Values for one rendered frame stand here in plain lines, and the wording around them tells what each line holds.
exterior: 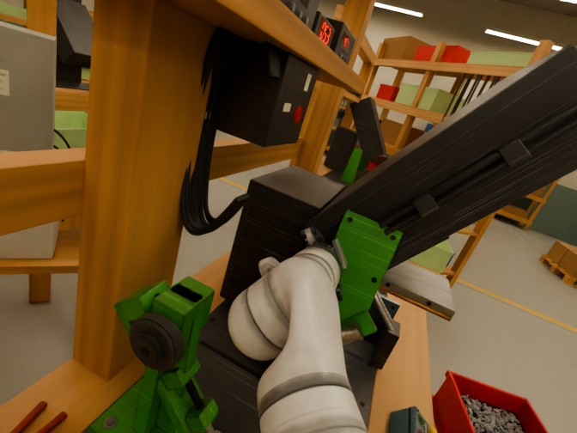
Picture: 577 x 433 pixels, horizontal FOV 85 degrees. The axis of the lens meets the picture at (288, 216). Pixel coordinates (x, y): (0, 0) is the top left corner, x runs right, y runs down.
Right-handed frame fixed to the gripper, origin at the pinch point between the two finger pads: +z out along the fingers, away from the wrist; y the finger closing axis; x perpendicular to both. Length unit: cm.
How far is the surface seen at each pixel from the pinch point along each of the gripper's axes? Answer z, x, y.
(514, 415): 33, -24, -57
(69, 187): -24.4, 26.5, 24.0
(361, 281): 3.0, -3.9, -6.6
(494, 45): 804, -405, 263
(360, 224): 3.1, -7.7, 3.7
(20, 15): 368, 428, 549
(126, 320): -23.8, 25.0, 3.6
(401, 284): 15.7, -10.5, -12.7
